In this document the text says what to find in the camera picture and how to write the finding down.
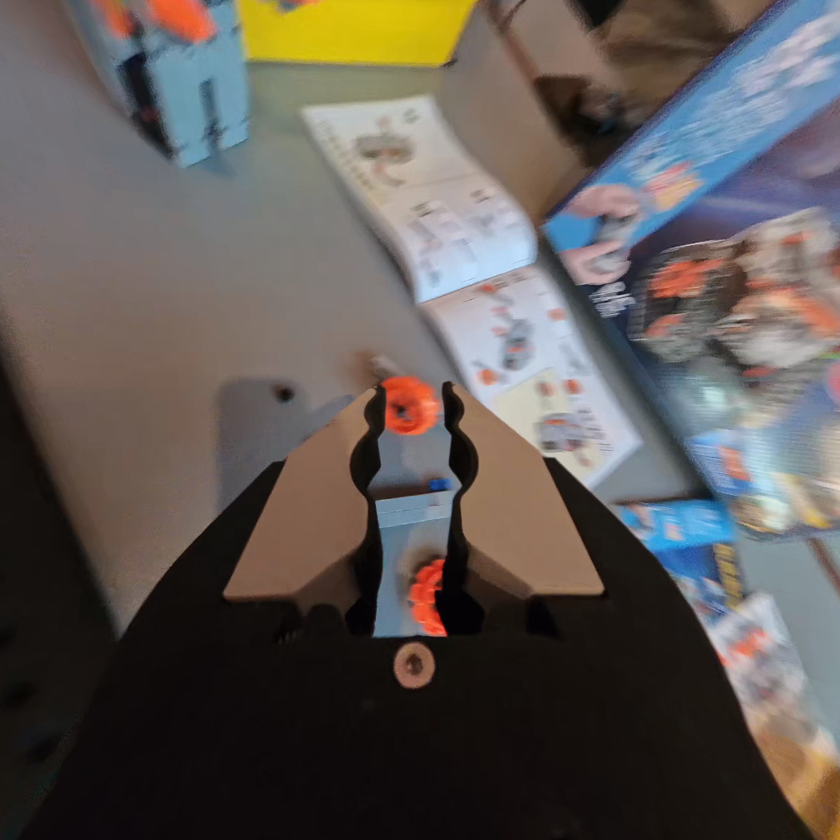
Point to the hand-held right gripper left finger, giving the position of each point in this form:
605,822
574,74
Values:
302,525

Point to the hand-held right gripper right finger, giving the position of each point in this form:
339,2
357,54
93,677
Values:
525,525

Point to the orange toothed wheel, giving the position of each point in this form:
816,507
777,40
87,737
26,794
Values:
408,407
426,594

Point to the sticker sheet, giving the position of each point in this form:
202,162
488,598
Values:
761,656

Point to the grey beam assembly with axle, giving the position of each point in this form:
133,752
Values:
413,512

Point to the blue robot kit box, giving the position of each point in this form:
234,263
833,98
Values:
722,295

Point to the white instruction booklet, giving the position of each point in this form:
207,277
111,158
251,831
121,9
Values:
459,216

